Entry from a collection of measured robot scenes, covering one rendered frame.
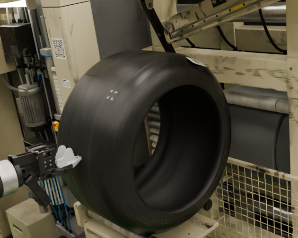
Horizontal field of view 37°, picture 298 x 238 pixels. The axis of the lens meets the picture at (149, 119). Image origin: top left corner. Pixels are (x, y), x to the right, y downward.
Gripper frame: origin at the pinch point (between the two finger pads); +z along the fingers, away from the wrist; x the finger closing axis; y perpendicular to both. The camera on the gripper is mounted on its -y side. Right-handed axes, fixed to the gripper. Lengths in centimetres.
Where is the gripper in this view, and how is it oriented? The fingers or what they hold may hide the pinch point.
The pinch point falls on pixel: (77, 160)
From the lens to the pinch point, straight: 132.0
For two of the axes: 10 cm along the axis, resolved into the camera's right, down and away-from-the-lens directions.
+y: -0.6, -9.6, -2.7
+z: 7.4, -2.3, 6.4
